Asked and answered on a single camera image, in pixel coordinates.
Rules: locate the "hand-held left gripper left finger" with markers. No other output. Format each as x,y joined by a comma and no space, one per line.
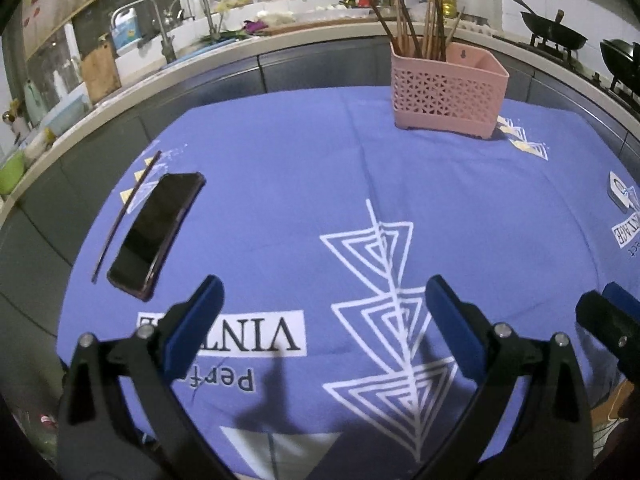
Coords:
197,325

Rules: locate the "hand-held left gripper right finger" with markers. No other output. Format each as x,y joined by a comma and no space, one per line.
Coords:
452,330

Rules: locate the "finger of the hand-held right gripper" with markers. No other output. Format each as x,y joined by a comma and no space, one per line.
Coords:
622,294
612,327

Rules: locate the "pink plastic utensil basket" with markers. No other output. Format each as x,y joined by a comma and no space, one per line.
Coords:
440,95

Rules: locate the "bundle of wooden chopsticks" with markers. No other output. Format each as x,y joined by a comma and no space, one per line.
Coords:
431,35

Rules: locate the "black smartphone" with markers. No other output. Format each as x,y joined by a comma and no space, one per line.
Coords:
150,235

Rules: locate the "thin dark single chopstick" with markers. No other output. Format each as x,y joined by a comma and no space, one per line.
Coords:
112,232

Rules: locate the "blue printed tablecloth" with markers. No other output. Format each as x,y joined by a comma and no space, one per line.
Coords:
280,200

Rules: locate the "black wok with lid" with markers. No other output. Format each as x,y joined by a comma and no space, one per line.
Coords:
622,62

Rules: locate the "green bowl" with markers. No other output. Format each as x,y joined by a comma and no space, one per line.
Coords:
11,172

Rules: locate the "gas stove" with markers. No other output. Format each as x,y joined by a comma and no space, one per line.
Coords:
575,57

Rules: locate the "white plastic container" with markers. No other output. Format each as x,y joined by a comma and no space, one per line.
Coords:
65,114

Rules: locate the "black open wok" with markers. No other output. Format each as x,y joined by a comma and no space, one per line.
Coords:
555,32

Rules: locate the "wooden cutting board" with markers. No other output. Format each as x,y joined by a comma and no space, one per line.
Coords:
100,72

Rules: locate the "blue label detergent jug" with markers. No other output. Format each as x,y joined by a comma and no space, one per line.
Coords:
124,32

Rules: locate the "square-bend steel faucet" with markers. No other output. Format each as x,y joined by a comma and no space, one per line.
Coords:
160,25

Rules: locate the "purple bundle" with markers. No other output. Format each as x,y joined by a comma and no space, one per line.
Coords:
255,26

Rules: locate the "white egg tray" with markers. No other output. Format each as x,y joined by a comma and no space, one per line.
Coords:
475,26

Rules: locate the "tall curved steel faucet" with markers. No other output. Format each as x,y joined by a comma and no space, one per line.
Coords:
192,0

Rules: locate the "wall poster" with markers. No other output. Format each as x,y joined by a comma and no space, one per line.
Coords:
75,0

